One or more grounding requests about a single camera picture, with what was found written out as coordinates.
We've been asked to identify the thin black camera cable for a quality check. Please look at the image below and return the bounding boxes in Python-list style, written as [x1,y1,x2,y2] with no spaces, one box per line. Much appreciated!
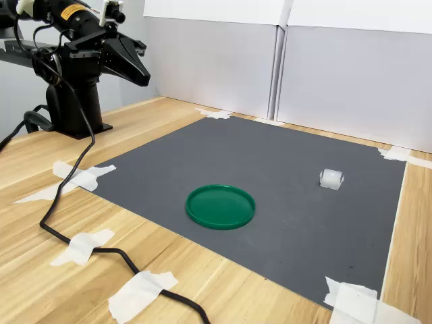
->
[13,13,212,324]

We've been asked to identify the white partition panel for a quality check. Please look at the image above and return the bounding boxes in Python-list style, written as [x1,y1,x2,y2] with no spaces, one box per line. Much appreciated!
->
[143,0,294,119]
[275,0,432,155]

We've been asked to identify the small white plastic terminal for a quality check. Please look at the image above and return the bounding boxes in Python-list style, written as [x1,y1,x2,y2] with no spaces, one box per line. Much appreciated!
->
[319,167,344,190]

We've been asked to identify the white tape piece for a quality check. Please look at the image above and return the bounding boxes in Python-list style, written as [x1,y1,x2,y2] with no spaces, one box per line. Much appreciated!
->
[323,275,423,324]
[50,229,115,267]
[377,145,432,169]
[107,271,180,323]
[252,117,286,127]
[13,160,117,205]
[194,107,234,120]

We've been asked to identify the small white camera module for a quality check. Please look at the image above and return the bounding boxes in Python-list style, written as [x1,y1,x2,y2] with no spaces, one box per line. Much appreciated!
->
[99,0,127,28]

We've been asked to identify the round green lid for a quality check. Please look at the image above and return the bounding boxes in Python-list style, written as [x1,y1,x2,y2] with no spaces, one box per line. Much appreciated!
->
[185,184,257,232]

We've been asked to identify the dark grey mat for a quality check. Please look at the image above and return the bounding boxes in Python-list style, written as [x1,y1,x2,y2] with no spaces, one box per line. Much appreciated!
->
[90,114,408,310]

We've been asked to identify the thick black base cable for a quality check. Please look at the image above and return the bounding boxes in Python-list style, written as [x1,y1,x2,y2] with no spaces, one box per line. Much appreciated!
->
[0,104,55,153]

